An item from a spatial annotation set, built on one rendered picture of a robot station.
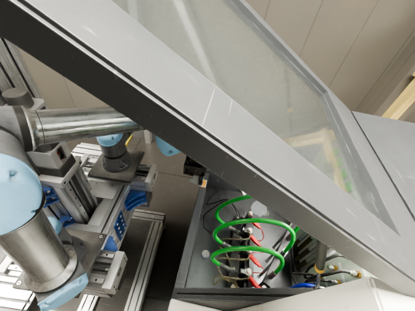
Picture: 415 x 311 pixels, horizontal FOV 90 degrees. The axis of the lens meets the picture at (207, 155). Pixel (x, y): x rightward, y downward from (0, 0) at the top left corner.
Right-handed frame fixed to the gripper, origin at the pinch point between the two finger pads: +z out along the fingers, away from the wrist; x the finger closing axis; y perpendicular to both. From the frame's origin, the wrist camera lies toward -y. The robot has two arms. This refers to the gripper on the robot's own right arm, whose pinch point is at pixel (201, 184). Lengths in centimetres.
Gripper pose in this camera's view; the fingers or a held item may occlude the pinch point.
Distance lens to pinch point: 87.2
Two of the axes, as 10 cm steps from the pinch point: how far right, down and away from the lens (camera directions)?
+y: -9.8, -2.1, 0.4
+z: -1.2, 7.0, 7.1
